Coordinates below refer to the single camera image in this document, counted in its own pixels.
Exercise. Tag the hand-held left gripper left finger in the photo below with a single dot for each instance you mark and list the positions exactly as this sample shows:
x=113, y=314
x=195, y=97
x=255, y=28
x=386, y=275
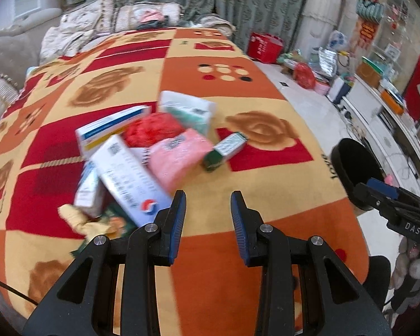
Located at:
x=177, y=217

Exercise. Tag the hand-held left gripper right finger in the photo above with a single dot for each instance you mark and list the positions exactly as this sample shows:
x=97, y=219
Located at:
x=238, y=217

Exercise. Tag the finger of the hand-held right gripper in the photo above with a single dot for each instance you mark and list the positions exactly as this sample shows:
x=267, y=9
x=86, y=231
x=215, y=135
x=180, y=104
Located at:
x=365, y=194
x=381, y=186

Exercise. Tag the black trash bin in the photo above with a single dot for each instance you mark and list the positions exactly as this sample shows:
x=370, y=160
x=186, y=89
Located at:
x=353, y=161

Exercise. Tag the red plastic bag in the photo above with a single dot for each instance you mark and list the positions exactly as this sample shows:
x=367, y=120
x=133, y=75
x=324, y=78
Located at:
x=150, y=129
x=303, y=75

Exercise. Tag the white blue-yellow medicine box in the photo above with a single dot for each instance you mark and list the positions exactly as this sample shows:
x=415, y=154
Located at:
x=108, y=127

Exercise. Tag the green printed packet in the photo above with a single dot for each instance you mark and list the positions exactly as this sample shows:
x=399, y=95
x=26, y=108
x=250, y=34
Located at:
x=117, y=217

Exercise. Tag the large white carton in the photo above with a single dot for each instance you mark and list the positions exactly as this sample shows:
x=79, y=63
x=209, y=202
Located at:
x=129, y=178

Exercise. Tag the white cabinet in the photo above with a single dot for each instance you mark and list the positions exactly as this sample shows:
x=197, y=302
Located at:
x=374, y=119

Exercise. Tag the small green carton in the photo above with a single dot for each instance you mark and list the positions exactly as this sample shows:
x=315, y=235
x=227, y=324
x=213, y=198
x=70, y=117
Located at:
x=224, y=147

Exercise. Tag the orange box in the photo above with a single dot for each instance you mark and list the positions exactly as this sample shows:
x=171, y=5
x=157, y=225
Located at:
x=392, y=101

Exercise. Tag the small white blue carton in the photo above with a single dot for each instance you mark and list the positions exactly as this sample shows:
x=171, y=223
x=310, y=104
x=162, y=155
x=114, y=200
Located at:
x=89, y=189

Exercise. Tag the yellow floral cloth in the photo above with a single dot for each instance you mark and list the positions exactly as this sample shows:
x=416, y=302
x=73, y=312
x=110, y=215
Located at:
x=77, y=218

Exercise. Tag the red cloth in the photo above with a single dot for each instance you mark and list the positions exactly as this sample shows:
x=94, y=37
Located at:
x=418, y=87

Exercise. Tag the white blue bag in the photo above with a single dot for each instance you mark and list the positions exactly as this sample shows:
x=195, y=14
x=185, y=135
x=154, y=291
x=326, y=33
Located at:
x=339, y=89

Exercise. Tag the white green tissue pack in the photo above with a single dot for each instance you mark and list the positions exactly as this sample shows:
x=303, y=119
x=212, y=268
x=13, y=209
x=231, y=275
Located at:
x=185, y=106

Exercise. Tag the brown gift bag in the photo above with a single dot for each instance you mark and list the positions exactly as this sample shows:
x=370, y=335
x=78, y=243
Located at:
x=369, y=73

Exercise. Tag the pink box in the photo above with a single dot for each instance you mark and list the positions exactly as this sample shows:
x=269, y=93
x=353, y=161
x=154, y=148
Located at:
x=322, y=86

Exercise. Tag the filled red plastic bag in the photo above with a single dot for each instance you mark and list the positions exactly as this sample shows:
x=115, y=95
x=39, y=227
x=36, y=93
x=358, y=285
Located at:
x=303, y=75

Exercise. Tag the silver foil bag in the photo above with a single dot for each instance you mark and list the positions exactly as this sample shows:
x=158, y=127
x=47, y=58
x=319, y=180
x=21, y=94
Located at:
x=327, y=61

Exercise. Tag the orange red printed blanket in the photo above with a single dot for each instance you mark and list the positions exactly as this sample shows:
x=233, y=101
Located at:
x=196, y=77

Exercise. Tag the white blue-print plastic bag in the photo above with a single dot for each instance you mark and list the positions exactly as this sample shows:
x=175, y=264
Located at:
x=337, y=40

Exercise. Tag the green printed bag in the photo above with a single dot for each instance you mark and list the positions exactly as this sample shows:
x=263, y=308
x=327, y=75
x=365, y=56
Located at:
x=290, y=61

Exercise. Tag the red gift box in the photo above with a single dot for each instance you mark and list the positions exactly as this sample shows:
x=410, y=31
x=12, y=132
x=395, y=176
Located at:
x=266, y=47

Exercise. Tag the green striped bag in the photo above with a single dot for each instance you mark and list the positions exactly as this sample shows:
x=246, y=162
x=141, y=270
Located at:
x=370, y=9

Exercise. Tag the white lace-covered column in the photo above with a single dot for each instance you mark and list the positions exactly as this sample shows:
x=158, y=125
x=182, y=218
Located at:
x=322, y=10

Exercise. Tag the cream floral pillow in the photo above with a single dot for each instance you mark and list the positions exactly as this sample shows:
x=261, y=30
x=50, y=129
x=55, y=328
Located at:
x=133, y=19
x=87, y=15

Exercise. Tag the pink clothes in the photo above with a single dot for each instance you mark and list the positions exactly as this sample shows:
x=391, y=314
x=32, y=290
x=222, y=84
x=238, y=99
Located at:
x=150, y=15

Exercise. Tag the white quilted cushion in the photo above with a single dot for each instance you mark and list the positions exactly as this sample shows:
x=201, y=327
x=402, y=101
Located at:
x=66, y=40

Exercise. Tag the green patterned curtain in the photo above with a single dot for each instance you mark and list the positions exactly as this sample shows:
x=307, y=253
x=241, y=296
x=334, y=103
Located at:
x=231, y=0

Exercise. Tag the grey tufted sofa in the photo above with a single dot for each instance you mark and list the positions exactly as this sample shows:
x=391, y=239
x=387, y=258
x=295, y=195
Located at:
x=7, y=45

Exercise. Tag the red wall decoration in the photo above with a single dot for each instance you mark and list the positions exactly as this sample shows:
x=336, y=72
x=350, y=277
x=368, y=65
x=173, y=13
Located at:
x=368, y=30

